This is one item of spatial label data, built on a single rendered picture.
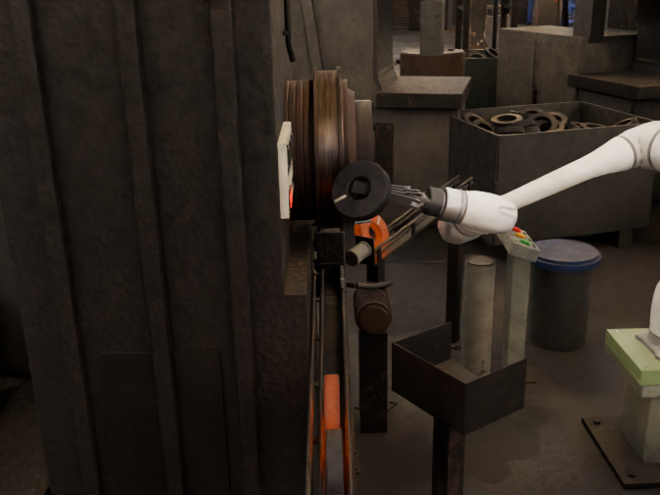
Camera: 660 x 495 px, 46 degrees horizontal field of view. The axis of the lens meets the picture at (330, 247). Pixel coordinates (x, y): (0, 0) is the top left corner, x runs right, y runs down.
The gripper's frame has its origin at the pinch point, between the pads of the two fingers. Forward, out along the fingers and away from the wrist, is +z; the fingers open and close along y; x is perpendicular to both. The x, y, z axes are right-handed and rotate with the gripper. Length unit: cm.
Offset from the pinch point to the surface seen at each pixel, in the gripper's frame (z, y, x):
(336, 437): 7, -63, -33
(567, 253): -119, 107, -40
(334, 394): 6, -49, -32
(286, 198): 21.6, -16.9, -1.7
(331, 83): 11.9, 19.7, 20.9
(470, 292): -70, 79, -54
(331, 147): 9.9, 7.2, 6.8
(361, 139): 0.9, 15.2, 8.8
